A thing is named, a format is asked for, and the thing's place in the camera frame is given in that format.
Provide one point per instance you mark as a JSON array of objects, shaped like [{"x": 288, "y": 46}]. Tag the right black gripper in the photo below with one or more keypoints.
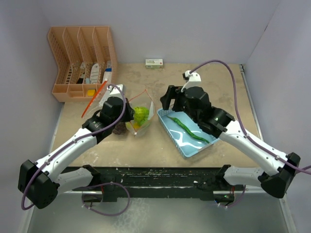
[{"x": 173, "y": 92}]

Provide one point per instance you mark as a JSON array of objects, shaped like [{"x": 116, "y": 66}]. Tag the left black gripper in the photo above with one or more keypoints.
[{"x": 129, "y": 112}]

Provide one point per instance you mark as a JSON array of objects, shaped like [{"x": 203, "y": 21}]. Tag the clear orange-zip bag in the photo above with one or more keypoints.
[{"x": 92, "y": 111}]

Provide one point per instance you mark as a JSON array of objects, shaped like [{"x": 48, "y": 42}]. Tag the red grape bunch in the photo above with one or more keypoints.
[{"x": 120, "y": 128}]

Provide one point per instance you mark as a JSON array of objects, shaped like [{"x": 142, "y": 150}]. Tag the green bumpy fruit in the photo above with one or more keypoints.
[{"x": 141, "y": 115}]

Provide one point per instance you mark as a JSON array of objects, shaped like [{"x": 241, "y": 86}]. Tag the yellow banana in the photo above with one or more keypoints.
[{"x": 135, "y": 125}]

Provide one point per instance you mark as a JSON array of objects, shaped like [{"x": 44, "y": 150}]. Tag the green chili pepper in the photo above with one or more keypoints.
[{"x": 187, "y": 130}]

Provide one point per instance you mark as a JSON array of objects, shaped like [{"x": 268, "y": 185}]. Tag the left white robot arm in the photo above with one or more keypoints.
[{"x": 42, "y": 181}]

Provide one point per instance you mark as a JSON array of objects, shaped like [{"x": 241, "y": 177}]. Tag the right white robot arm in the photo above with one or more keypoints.
[{"x": 275, "y": 170}]

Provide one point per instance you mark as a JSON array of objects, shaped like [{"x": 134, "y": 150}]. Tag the yellow block in organizer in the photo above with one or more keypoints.
[{"x": 91, "y": 92}]

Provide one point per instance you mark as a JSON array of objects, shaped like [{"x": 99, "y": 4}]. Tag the blue white box in organizer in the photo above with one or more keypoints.
[{"x": 107, "y": 72}]

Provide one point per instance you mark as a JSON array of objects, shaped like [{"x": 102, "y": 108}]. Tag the small white green box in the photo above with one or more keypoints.
[{"x": 154, "y": 63}]

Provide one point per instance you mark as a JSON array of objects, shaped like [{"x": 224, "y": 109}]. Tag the white tube in organizer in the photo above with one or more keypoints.
[{"x": 94, "y": 74}]

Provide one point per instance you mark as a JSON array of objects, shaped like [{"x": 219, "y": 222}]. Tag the light blue plastic basket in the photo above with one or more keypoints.
[{"x": 186, "y": 145}]

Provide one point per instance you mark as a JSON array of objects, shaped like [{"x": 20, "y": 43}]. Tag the orange desk file organizer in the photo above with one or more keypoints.
[{"x": 76, "y": 49}]

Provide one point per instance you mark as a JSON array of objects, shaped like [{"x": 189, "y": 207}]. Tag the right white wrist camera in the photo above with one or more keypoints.
[{"x": 192, "y": 79}]

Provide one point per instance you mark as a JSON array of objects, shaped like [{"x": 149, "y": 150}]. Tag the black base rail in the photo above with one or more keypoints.
[{"x": 204, "y": 183}]

